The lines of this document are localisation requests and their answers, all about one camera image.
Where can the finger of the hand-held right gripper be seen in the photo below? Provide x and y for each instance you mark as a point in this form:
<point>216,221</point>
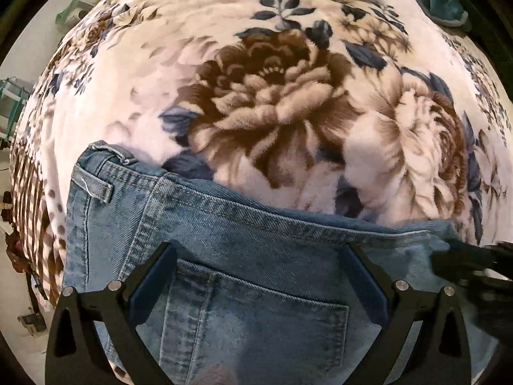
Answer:
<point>461,262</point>

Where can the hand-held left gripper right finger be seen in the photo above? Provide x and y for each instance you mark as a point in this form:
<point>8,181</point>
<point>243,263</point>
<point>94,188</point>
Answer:
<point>366,284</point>

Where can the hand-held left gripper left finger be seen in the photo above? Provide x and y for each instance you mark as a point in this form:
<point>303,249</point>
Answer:
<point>150,288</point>

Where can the blue denim pants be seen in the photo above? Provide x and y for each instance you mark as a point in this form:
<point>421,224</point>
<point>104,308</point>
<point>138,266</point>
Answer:
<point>256,272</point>

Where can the floral fleece blanket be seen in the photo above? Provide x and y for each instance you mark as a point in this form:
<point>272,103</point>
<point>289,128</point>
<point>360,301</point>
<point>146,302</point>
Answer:
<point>260,100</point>

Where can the teal cloth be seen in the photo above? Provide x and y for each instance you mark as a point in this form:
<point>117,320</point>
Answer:
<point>441,2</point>

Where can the green plastic container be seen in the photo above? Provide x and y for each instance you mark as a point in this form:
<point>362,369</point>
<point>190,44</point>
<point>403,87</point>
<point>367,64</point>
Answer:
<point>72,12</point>

